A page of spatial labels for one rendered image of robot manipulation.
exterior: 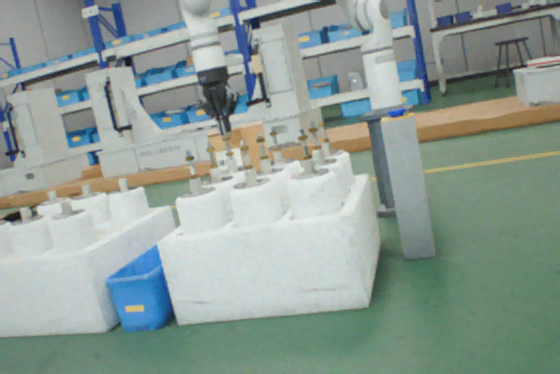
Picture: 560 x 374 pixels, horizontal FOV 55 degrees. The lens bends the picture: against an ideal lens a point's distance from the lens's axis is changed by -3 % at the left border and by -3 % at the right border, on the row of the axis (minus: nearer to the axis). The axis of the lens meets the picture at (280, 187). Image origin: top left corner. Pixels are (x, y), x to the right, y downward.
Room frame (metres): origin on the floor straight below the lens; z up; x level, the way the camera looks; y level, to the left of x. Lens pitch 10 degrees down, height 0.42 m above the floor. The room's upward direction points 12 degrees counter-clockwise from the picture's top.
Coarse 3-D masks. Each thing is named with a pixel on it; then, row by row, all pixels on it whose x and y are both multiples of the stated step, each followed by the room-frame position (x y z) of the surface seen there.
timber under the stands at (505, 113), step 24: (432, 120) 3.14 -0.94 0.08; (456, 120) 2.91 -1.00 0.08; (480, 120) 2.82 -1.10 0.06; (504, 120) 2.78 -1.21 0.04; (528, 120) 2.74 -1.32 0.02; (552, 120) 2.70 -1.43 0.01; (312, 144) 3.17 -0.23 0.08; (336, 144) 3.09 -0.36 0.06; (360, 144) 3.04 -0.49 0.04; (168, 168) 3.55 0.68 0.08; (72, 192) 3.73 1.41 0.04
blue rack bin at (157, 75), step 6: (168, 66) 7.01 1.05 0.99; (174, 66) 6.99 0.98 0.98; (150, 72) 6.74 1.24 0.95; (156, 72) 6.88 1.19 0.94; (162, 72) 7.01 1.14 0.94; (168, 72) 6.48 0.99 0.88; (174, 72) 6.56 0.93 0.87; (150, 78) 6.57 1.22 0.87; (156, 78) 6.54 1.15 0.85; (162, 78) 6.52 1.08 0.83; (168, 78) 6.50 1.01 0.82; (174, 78) 6.54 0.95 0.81; (150, 84) 6.58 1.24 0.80
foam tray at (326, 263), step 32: (352, 192) 1.14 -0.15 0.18; (288, 224) 0.98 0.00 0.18; (320, 224) 0.97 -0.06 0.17; (352, 224) 0.95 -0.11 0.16; (192, 256) 1.04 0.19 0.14; (224, 256) 1.02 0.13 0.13; (256, 256) 1.00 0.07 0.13; (288, 256) 0.99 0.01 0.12; (320, 256) 0.97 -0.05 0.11; (352, 256) 0.95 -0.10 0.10; (192, 288) 1.04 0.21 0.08; (224, 288) 1.02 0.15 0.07; (256, 288) 1.01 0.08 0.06; (288, 288) 0.99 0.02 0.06; (320, 288) 0.97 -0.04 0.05; (352, 288) 0.96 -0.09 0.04; (192, 320) 1.05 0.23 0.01; (224, 320) 1.03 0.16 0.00
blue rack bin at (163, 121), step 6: (174, 108) 7.02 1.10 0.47; (186, 108) 6.62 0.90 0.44; (162, 114) 6.80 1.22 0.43; (174, 114) 6.47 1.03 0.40; (180, 114) 6.48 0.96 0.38; (186, 114) 6.62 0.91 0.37; (156, 120) 6.57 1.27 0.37; (162, 120) 6.54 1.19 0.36; (168, 120) 6.52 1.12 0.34; (174, 120) 6.49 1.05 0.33; (180, 120) 6.47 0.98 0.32; (186, 120) 6.59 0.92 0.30; (162, 126) 6.56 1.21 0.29; (168, 126) 6.53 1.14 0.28; (174, 126) 6.51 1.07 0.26
